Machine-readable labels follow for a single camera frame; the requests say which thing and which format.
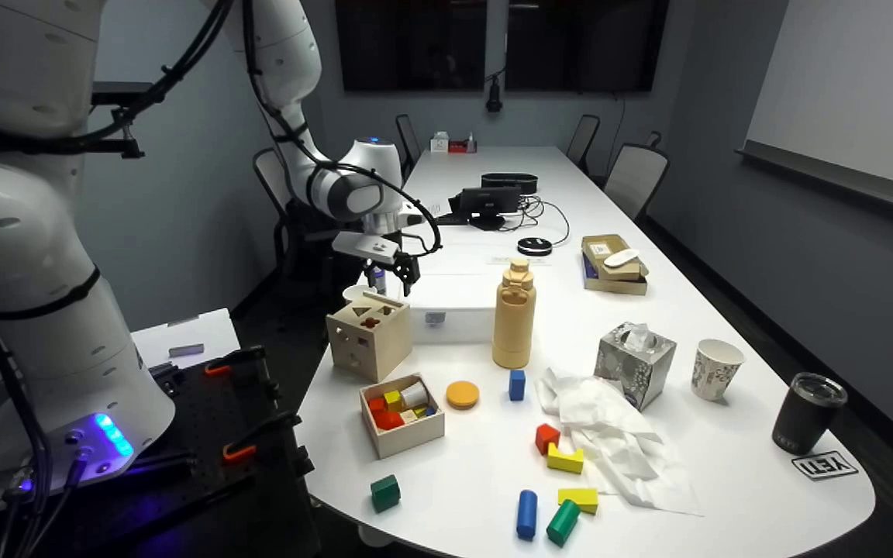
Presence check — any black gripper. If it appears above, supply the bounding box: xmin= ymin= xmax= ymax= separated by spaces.
xmin=386 ymin=250 xmax=426 ymax=305

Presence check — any flat white box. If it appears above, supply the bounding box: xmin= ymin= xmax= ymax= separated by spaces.
xmin=386 ymin=252 xmax=501 ymax=347

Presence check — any wooden shape sorter box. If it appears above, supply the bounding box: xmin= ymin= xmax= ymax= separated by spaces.
xmin=322 ymin=291 xmax=414 ymax=384

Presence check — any red wooden block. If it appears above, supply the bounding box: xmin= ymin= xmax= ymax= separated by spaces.
xmin=532 ymin=419 xmax=564 ymax=459
xmin=366 ymin=397 xmax=407 ymax=436

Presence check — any black box device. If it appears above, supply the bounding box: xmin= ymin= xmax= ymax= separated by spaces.
xmin=477 ymin=170 xmax=538 ymax=196

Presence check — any wooden block tray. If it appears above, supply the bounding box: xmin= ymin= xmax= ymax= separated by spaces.
xmin=356 ymin=372 xmax=450 ymax=462

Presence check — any short green wooden block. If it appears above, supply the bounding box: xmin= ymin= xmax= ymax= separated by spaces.
xmin=370 ymin=471 xmax=402 ymax=515

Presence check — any yellow rectangular wooden block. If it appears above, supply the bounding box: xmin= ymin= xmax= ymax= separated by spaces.
xmin=554 ymin=483 xmax=601 ymax=517
xmin=541 ymin=442 xmax=590 ymax=479

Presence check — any marble pattern tissue box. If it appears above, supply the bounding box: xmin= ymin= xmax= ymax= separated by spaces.
xmin=593 ymin=319 xmax=678 ymax=414

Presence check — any long blue cylinder block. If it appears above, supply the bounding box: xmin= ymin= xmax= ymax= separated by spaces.
xmin=510 ymin=487 xmax=538 ymax=543

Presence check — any long green wooden block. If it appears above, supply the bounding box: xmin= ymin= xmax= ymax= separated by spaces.
xmin=541 ymin=498 xmax=584 ymax=548

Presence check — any black backpack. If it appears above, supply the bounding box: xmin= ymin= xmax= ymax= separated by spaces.
xmin=281 ymin=190 xmax=350 ymax=289

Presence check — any white wooden cylinder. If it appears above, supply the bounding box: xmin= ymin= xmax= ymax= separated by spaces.
xmin=401 ymin=378 xmax=433 ymax=410

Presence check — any black laptop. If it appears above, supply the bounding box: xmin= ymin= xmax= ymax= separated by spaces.
xmin=442 ymin=184 xmax=526 ymax=232

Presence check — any tan plastic bottle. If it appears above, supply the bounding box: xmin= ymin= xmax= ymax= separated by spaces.
xmin=490 ymin=258 xmax=538 ymax=372

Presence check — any orange wooden disc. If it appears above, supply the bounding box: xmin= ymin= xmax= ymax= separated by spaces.
xmin=442 ymin=378 xmax=483 ymax=414

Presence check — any black round puck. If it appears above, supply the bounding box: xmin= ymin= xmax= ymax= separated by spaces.
xmin=515 ymin=236 xmax=554 ymax=262

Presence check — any black orange clamp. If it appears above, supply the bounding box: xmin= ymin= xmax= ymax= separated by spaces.
xmin=218 ymin=414 xmax=294 ymax=470
xmin=194 ymin=354 xmax=264 ymax=384

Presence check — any white oval object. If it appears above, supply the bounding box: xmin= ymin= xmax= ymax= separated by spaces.
xmin=599 ymin=244 xmax=643 ymax=272

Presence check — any white paper board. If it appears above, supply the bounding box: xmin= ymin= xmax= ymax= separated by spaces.
xmin=126 ymin=305 xmax=245 ymax=372

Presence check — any black robot cart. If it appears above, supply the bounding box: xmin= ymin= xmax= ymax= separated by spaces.
xmin=10 ymin=340 xmax=320 ymax=558

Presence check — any grey conference chair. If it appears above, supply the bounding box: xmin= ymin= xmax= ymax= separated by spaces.
xmin=601 ymin=140 xmax=672 ymax=225

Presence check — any crumpled white cloth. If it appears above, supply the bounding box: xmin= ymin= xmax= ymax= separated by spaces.
xmin=537 ymin=367 xmax=697 ymax=515

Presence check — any patterned paper cup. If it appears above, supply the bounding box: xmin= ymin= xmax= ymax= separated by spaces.
xmin=687 ymin=335 xmax=748 ymax=406

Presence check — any dark metal tumbler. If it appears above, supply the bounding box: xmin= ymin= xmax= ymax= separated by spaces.
xmin=768 ymin=370 xmax=851 ymax=456

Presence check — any black white label tag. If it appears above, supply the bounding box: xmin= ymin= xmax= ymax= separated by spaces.
xmin=786 ymin=448 xmax=862 ymax=482

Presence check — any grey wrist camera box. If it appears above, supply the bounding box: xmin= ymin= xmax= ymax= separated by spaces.
xmin=327 ymin=230 xmax=402 ymax=266

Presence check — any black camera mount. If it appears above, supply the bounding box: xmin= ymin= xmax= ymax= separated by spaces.
xmin=60 ymin=77 xmax=168 ymax=163

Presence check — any wall whiteboard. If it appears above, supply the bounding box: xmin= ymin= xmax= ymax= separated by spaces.
xmin=738 ymin=0 xmax=893 ymax=225

